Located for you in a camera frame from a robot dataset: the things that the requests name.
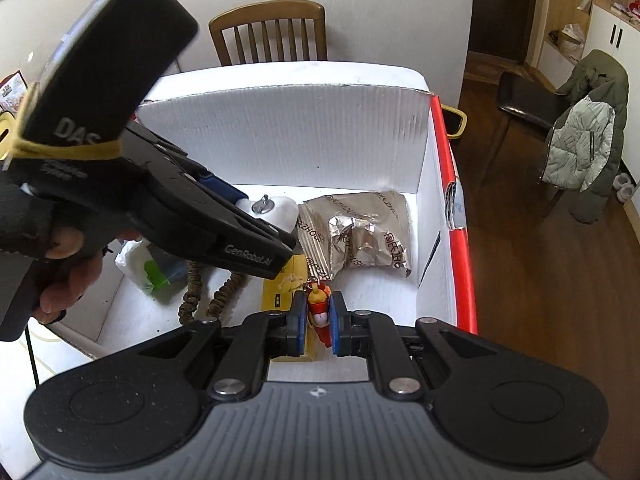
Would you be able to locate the red snack package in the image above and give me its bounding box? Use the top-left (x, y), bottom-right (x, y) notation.
top-left (0, 70), bottom-right (27, 115)

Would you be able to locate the brown wooden chair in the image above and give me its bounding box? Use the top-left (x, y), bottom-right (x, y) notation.
top-left (208, 0), bottom-right (328, 66)

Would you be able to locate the brown scrunchie hair tie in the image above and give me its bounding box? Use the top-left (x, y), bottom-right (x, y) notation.
top-left (177, 259), bottom-right (249, 326)

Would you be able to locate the yellow small carton box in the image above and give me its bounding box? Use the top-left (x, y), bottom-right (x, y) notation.
top-left (260, 252), bottom-right (309, 361)

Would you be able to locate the person's left hand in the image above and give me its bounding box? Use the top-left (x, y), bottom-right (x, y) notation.
top-left (30, 226), bottom-right (144, 326)

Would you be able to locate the white wall cabinet unit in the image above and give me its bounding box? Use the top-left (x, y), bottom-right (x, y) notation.
top-left (533, 0), bottom-right (639, 179)

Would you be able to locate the orange red figurine keychain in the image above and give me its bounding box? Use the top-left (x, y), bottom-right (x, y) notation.
top-left (305, 278), bottom-right (332, 348)

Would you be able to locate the green jacket on chair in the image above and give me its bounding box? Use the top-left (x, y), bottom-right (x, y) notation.
top-left (539, 49), bottom-right (629, 224)

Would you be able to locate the yellow-rimmed trash bin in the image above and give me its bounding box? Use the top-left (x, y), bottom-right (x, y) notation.
top-left (440, 104), bottom-right (468, 141)

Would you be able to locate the black dining chair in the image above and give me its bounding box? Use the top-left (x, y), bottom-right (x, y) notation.
top-left (489, 72), bottom-right (570, 162)

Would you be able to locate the white round plush keychain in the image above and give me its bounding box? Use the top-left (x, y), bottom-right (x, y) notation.
top-left (235, 194), bottom-right (299, 233)

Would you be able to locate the silver foil snack bag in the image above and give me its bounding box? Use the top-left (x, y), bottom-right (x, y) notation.
top-left (297, 191), bottom-right (411, 281)

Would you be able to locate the red cardboard shoe box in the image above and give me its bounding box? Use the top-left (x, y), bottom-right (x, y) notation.
top-left (44, 81), bottom-right (478, 361)

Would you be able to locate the yellow tissue box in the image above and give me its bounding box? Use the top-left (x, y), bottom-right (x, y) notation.
top-left (0, 110), bottom-right (16, 160)

